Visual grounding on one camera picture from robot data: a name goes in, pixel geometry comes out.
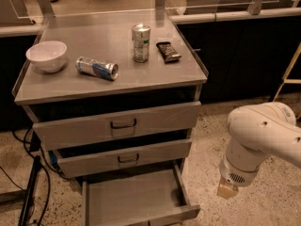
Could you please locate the grey bottom drawer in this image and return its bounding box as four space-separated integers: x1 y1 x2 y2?
82 161 200 226

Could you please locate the grey drawer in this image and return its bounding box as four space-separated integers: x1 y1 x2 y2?
82 161 200 226
58 139 192 178
33 101 200 150

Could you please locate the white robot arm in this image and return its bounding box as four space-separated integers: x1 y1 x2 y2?
217 102 301 199

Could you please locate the grey metal drawer cabinet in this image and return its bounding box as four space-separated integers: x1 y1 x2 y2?
11 8 210 226

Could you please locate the grey middle drawer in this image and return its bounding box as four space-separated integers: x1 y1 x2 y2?
58 139 192 178

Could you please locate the grey top drawer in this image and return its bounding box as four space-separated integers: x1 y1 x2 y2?
33 101 200 150

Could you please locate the dark chocolate bar wrapper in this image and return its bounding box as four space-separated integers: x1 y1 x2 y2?
156 41 182 63

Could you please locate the lying blue silver can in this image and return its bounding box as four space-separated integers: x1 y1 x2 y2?
75 56 119 81

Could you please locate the upright silver green can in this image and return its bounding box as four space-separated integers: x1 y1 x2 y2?
132 24 151 62

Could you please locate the white railing bar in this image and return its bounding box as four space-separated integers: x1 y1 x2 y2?
169 8 301 24

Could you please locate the black floor stand bar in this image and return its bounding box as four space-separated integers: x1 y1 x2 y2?
18 155 41 226

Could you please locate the white bowl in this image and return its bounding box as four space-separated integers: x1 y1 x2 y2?
25 40 68 73

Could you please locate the yellow wheeled cart frame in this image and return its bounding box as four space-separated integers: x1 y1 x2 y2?
271 42 301 102

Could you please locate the black floor cable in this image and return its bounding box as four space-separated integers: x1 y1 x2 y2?
11 127 69 226

